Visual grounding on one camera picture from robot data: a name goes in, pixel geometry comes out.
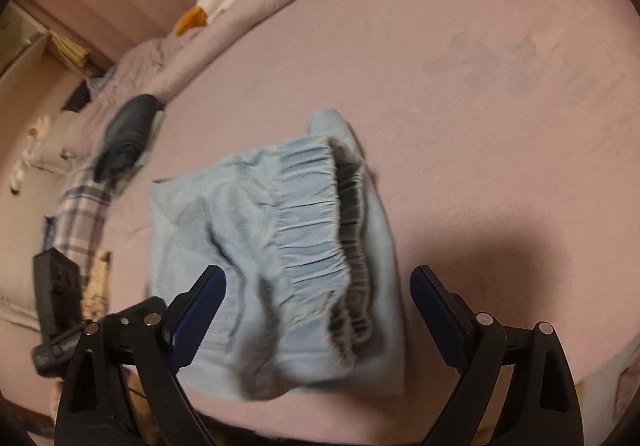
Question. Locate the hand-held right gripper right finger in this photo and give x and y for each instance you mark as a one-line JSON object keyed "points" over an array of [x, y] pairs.
{"points": [[440, 316]]}

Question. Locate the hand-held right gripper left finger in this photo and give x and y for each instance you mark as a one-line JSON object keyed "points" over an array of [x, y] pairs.
{"points": [[195, 321]]}

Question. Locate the light blue strawberry print pants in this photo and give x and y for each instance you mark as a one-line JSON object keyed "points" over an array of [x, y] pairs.
{"points": [[240, 206]]}

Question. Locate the plaid cloth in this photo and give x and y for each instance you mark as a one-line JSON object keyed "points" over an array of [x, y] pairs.
{"points": [[82, 221]]}

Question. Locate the white fluffy cloth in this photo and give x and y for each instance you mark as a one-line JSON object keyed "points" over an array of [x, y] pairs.
{"points": [[32, 150]]}

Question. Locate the dark cloth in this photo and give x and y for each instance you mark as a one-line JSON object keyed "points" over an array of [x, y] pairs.
{"points": [[127, 135]]}

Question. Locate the beige shelf unit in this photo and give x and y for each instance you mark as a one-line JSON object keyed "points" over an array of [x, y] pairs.
{"points": [[35, 50]]}

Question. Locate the bed with pink sheet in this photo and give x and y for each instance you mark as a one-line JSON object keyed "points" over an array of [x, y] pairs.
{"points": [[450, 0]]}

